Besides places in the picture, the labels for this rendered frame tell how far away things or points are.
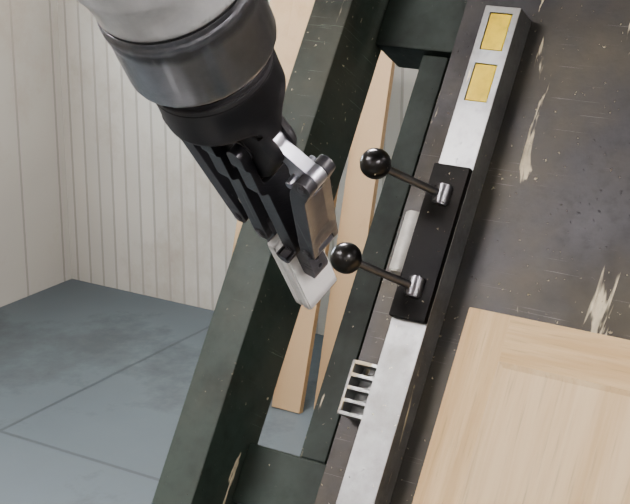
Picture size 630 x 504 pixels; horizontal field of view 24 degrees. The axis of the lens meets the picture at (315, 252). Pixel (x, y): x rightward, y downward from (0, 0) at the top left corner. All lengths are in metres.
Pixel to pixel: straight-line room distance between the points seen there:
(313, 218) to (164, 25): 0.19
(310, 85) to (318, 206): 1.07
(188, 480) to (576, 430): 0.50
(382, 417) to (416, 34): 0.55
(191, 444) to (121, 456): 2.72
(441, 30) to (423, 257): 0.36
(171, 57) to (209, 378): 1.14
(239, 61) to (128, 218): 5.17
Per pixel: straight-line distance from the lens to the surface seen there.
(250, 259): 1.89
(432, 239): 1.78
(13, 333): 5.66
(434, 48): 1.99
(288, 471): 1.89
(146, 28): 0.76
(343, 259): 1.70
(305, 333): 4.82
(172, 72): 0.78
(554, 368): 1.71
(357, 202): 4.76
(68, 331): 5.64
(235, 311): 1.88
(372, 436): 1.76
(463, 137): 1.83
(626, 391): 1.68
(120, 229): 5.99
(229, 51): 0.78
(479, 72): 1.85
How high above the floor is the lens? 1.96
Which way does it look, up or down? 18 degrees down
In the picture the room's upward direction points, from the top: straight up
